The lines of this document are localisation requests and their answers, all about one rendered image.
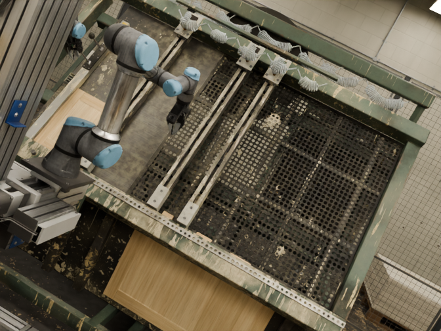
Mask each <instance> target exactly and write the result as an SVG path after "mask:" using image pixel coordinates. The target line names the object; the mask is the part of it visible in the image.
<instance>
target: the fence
mask: <svg viewBox="0 0 441 331"><path fill-rule="evenodd" d="M123 22H124V23H126V24H127V25H128V26H129V27H130V24H129V23H128V22H126V21H124V20H123V21H122V22H121V23H120V24H122V23H123ZM109 52H110V51H109V50H108V49H107V51H106V52H105V53H104V54H103V55H102V56H101V57H100V59H99V60H98V61H97V62H96V64H95V65H94V66H93V67H92V68H91V69H90V70H87V69H85V68H83V67H82V69H80V71H78V73H77V74H76V75H75V76H74V77H73V79H72V80H71V81H70V82H69V84H67V86H66V87H65V88H64V89H63V90H62V92H61V93H60V94H59V95H58V96H57V97H56V98H55V99H54V100H53V102H52V103H51V104H50V105H49V107H48V108H47V109H46V110H45V111H44V112H43V113H42V115H41V116H40V117H39V118H38V119H37V121H36V122H35V123H34V124H33V125H32V126H31V127H30V128H29V130H28V131H27V132H26V136H27V137H29V138H31V139H32V140H34V139H35V138H36V136H37V135H38V134H39V133H40V132H41V130H42V129H43V128H44V127H45V126H46V125H47V124H48V122H49V121H50V120H51V119H52V117H53V116H54V115H55V114H56V113H57V112H58V111H59V109H60V108H61V107H62V105H63V104H64V103H65V102H66V101H67V100H68V99H69V97H70V96H71V95H72V94H73V93H74V91H75V90H76V89H77V88H80V87H81V86H82V84H83V83H84V82H85V80H86V79H87V78H88V77H89V76H90V75H91V74H92V72H93V71H94V70H95V69H96V67H97V66H98V65H99V64H100V63H101V62H102V61H103V60H104V58H105V57H106V56H107V54H108V53H109Z"/></svg>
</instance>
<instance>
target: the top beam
mask: <svg viewBox="0 0 441 331"><path fill-rule="evenodd" d="M121 1H123V2H125V3H127V4H129V5H131V6H133V7H135V8H137V9H139V10H141V11H143V12H145V13H147V14H149V15H151V16H153V17H155V18H157V19H159V20H161V21H163V22H165V23H167V24H168V25H170V26H172V27H174V28H177V26H178V25H179V22H180V19H181V16H180V13H179V9H180V12H181V15H182V17H184V16H185V14H186V12H189V11H188V10H187V9H185V8H184V7H182V6H180V5H178V4H176V3H174V2H172V1H170V0H121ZM204 23H207V24H209V25H210V27H211V29H212V30H216V29H217V30H219V31H221V32H223V33H226V36H227V38H231V37H235V39H228V40H226V43H223V44H222V43H218V42H217V41H215V40H214V39H212V38H211V37H210V35H211V30H210V28H209V26H208V25H207V24H204ZM200 24H204V25H202V26H199V27H198V30H196V31H195V32H193V33H192V35H191V36H192V37H195V38H196V39H199V40H200V41H202V42H204V43H206V44H208V45H210V46H212V47H214V48H216V49H218V50H220V51H222V52H224V53H226V54H228V55H230V56H232V57H234V58H236V59H238V60H239V58H240V57H241V55H239V54H238V49H239V48H240V46H241V47H243V46H246V47H247V46H248V45H249V44H250V42H251V41H250V40H248V39H246V38H244V37H242V36H240V35H238V34H236V33H234V32H231V31H230V30H227V29H226V28H223V27H222V26H220V25H218V24H216V23H214V22H212V21H210V20H208V19H206V18H203V20H202V21H201V22H200V23H199V25H200ZM237 39H238V41H239V43H240V46H239V45H238V41H237ZM263 53H266V54H263V55H261V56H260V58H259V59H258V61H257V63H256V64H255V65H254V68H256V69H258V70H260V71H261V72H263V73H266V71H267V69H268V68H269V67H270V63H271V61H270V59H271V60H274V59H275V57H276V56H277V54H276V53H273V52H272V51H269V50H268V49H265V50H264V52H263ZM267 53H268V55H269V57H270V59H269V57H268V56H267ZM289 68H296V69H294V70H288V71H286V73H285V74H284V76H283V78H282V79H281V82H283V83H285V84H287V85H289V86H291V87H293V88H295V89H297V90H299V91H301V92H303V93H305V94H307V95H309V96H310V97H312V98H314V99H316V100H318V101H320V102H322V103H324V104H326V105H328V106H330V107H332V108H334V109H336V110H338V111H340V112H342V113H344V114H346V115H348V116H350V117H352V118H354V119H356V120H358V121H360V122H362V123H364V124H366V125H368V126H370V127H372V128H374V129H376V130H378V131H380V132H382V133H384V134H386V135H388V136H389V137H392V138H393V139H396V140H397V141H400V142H401V143H404V144H405V143H406V142H407V141H411V142H413V143H415V144H417V145H419V146H420V148H421V147H422V146H423V145H424V144H425V143H426V141H427V139H428V137H429V134H430V130H428V129H426V128H424V127H422V126H420V125H418V124H416V123H414V122H412V121H410V120H408V119H406V118H404V117H402V116H400V115H398V114H396V113H394V112H392V111H390V110H388V109H386V108H384V107H382V106H380V105H378V104H376V103H374V102H372V101H370V100H368V99H366V98H364V97H362V96H360V95H358V94H356V93H354V92H352V91H350V90H348V89H346V88H344V87H342V86H340V85H338V84H336V83H334V82H332V81H330V80H328V79H326V78H324V77H322V76H320V75H318V74H316V73H314V72H312V71H310V70H307V69H306V68H303V67H302V66H299V65H298V64H296V63H294V62H292V63H291V65H290V66H289ZM297 69H299V72H300V74H301V77H303V78H304V77H305V76H306V77H307V78H308V79H310V80H312V81H316V84H318V85H323V84H326V83H327V85H324V86H321V87H319V88H318V89H317V91H316V90H315V92H313V90H312V92H311V91H308V90H306V88H305V89H303V87H301V86H300V84H298V82H299V79H300V75H299V73H298V70H297Z"/></svg>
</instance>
